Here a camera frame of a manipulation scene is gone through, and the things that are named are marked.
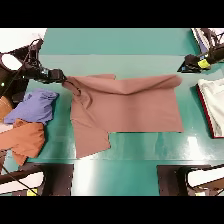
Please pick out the orange garment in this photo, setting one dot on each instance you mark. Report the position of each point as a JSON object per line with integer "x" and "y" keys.
{"x": 28, "y": 138}

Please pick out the white garment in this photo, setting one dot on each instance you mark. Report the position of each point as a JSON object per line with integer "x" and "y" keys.
{"x": 215, "y": 106}

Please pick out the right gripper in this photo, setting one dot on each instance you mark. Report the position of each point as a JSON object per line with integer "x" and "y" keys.
{"x": 192, "y": 62}

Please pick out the brown T-shirt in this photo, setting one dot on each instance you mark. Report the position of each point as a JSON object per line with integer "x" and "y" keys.
{"x": 133, "y": 106}

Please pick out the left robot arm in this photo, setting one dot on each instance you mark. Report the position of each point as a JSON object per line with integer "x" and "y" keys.
{"x": 32, "y": 71}

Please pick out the blue garment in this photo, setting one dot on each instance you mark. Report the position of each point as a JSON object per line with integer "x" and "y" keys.
{"x": 35, "y": 106}

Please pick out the red garment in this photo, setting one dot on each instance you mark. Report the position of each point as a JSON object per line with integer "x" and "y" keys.
{"x": 204, "y": 108}

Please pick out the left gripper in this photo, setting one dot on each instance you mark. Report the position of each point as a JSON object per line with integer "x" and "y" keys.
{"x": 57, "y": 75}

